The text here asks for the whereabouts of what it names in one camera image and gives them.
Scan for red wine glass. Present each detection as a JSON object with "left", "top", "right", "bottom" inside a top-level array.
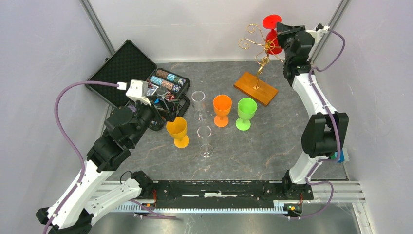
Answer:
[{"left": 262, "top": 14, "right": 282, "bottom": 55}]

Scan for yellow wine glass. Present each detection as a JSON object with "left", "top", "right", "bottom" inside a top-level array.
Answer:
[{"left": 166, "top": 117, "right": 190, "bottom": 149}]

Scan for clear wine glass front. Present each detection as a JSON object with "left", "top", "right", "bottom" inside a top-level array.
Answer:
[{"left": 191, "top": 91, "right": 207, "bottom": 121}]

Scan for clear wine glass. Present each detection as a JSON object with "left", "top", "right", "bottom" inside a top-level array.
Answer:
[
  {"left": 197, "top": 126, "right": 213, "bottom": 158},
  {"left": 191, "top": 91, "right": 207, "bottom": 121}
]

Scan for clear wine glass back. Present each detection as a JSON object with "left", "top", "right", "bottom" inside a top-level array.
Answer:
[{"left": 197, "top": 126, "right": 213, "bottom": 158}]

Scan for orange wine glass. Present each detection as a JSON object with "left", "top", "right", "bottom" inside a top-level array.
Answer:
[{"left": 213, "top": 94, "right": 232, "bottom": 128}]

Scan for green wine glass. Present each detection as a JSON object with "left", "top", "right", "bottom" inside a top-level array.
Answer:
[{"left": 236, "top": 98, "right": 258, "bottom": 131}]

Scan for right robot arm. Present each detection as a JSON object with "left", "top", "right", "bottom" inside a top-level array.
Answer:
[{"left": 276, "top": 22, "right": 349, "bottom": 199}]

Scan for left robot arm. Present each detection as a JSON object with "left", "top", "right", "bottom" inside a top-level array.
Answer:
[{"left": 36, "top": 97, "right": 190, "bottom": 234}]

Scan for gold rack with wooden base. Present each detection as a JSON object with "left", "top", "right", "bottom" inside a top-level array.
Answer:
[{"left": 234, "top": 24, "right": 284, "bottom": 106}]

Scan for playing card deck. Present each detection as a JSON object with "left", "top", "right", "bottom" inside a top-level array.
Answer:
[{"left": 146, "top": 85, "right": 159, "bottom": 96}]

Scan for black poker chip case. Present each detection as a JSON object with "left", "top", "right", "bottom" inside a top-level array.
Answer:
[{"left": 89, "top": 40, "right": 191, "bottom": 131}]

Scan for green blue toy bricks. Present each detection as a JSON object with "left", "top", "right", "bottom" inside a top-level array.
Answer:
[{"left": 330, "top": 148, "right": 349, "bottom": 163}]

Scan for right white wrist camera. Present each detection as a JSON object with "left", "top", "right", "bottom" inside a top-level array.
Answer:
[{"left": 305, "top": 23, "right": 330, "bottom": 48}]

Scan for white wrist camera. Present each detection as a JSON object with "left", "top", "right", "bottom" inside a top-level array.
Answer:
[
  {"left": 305, "top": 23, "right": 330, "bottom": 48},
  {"left": 117, "top": 79, "right": 152, "bottom": 106}
]

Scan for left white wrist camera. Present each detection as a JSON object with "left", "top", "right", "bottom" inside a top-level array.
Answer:
[{"left": 117, "top": 79, "right": 152, "bottom": 106}]

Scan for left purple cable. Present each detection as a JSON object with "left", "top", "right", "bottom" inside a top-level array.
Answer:
[{"left": 42, "top": 80, "right": 119, "bottom": 234}]

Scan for purple cable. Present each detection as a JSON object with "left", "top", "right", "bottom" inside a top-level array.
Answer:
[
  {"left": 304, "top": 30, "right": 346, "bottom": 219},
  {"left": 42, "top": 80, "right": 119, "bottom": 234}
]

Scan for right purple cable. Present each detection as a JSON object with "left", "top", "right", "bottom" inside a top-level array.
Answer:
[{"left": 304, "top": 30, "right": 346, "bottom": 219}]

